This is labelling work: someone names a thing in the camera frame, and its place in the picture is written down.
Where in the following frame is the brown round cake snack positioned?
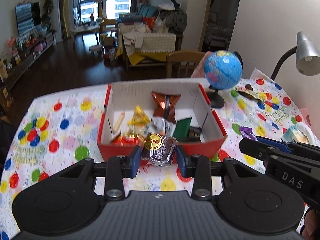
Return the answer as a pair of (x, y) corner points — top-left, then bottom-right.
(140, 133), (178, 167)

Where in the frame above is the person right hand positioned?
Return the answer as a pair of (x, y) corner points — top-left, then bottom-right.
(300, 207), (320, 240)

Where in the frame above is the copper foil snack bag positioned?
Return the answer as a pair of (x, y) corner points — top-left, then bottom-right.
(151, 92), (181, 124)

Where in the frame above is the yellow snack packet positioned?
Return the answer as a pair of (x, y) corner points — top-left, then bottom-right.
(127, 105), (150, 126)

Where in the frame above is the tv console cabinet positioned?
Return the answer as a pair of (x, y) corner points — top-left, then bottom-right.
(0, 31), (57, 91)

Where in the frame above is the green snack packet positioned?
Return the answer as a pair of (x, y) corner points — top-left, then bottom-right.
(172, 117), (192, 142)

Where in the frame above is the balloon pattern tablecloth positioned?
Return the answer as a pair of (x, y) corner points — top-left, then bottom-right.
(1, 70), (307, 239)

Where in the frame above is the blue desk globe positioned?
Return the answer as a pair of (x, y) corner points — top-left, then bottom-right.
(204, 50), (243, 109)

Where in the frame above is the wooden chair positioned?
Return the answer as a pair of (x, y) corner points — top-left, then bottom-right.
(165, 50), (205, 78)

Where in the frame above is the silver desk lamp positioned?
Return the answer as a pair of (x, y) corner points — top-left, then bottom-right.
(271, 31), (320, 81)

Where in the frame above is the tissue pack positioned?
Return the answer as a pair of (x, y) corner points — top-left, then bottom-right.
(281, 122), (319, 146)

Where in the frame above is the red cardboard box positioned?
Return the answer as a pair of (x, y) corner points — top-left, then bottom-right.
(97, 78), (227, 160)

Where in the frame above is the small white stool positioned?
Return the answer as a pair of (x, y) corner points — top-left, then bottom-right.
(89, 44), (103, 57)

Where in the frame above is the purple candy wrapper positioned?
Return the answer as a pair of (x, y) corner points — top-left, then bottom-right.
(239, 126), (257, 141)

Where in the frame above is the wall television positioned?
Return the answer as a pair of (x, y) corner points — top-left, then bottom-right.
(15, 2), (41, 36)

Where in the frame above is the round coffee table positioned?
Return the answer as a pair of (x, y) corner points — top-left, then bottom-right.
(71, 21), (103, 51)

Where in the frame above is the sofa with cream cover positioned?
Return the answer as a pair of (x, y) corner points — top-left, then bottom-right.
(116, 23), (183, 66)

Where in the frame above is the opened wrapper near globe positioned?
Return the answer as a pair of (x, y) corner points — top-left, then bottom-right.
(234, 84), (264, 102)

